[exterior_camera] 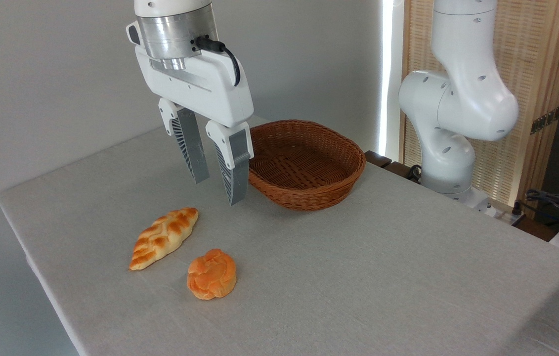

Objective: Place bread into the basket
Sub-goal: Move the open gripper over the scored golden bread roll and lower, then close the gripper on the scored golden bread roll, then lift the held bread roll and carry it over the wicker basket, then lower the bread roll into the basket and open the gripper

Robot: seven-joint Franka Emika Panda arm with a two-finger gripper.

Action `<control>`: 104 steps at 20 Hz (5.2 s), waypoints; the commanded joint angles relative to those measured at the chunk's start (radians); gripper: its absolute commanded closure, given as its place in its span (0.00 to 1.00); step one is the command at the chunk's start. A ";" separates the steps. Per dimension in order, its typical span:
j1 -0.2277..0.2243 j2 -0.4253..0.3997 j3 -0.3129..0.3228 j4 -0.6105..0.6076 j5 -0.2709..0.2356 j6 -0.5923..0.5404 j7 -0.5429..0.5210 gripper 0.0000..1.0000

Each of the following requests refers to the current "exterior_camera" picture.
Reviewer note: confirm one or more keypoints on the round orange bread roll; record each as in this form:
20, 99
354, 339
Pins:
211, 274

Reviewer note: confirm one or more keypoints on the dark wooden block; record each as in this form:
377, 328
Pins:
377, 159

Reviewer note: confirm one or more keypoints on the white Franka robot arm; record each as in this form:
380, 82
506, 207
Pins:
457, 109

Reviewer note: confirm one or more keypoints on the grey tablecloth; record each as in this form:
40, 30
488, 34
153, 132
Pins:
358, 277

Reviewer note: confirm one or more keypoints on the brown wicker basket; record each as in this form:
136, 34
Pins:
304, 190

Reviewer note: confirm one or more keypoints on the white power strip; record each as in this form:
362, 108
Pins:
509, 213

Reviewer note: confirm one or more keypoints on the dark metal screen hinge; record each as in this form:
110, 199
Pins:
546, 120

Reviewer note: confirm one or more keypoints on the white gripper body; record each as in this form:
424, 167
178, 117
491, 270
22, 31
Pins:
205, 89

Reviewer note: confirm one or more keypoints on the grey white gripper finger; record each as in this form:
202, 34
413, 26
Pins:
190, 143
235, 168

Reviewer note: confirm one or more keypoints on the long braided bread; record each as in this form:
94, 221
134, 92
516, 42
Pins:
163, 238

